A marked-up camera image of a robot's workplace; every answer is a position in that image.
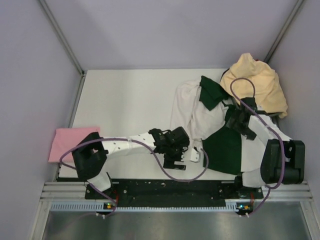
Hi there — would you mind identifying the white and green t shirt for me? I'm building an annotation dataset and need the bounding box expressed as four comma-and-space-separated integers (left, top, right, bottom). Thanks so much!
170, 76, 250, 175

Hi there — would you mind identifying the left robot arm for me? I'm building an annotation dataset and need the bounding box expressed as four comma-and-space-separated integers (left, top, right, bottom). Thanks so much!
71, 126, 190, 199

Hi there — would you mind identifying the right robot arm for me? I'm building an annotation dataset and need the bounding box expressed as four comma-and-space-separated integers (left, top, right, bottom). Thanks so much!
226, 97, 306, 198

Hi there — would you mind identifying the beige t shirt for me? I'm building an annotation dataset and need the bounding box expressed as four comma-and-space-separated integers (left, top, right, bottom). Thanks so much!
220, 53, 288, 119

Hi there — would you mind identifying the dark grey bin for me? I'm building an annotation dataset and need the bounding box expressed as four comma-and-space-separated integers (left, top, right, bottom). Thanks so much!
266, 112, 281, 119

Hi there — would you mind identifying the pink folded t shirt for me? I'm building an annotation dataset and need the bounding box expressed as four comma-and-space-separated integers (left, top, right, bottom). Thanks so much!
48, 126, 100, 163

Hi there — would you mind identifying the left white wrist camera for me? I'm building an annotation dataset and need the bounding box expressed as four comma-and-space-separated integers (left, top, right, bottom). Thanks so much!
188, 147, 203, 163

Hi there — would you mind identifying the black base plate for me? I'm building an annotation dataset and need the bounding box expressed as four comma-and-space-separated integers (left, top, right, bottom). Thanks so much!
84, 177, 265, 208

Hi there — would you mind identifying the grey slotted cable duct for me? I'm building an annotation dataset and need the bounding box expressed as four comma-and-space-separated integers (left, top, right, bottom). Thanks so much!
50, 201, 253, 213

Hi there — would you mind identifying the right corner aluminium post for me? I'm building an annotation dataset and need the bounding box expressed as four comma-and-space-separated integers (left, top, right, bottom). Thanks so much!
263, 0, 306, 64

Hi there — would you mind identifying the corner aluminium post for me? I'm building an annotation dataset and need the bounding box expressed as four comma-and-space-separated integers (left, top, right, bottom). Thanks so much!
263, 0, 306, 64
37, 0, 86, 76

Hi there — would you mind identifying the left corner aluminium post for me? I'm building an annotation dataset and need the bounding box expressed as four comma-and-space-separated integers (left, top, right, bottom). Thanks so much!
37, 0, 86, 76

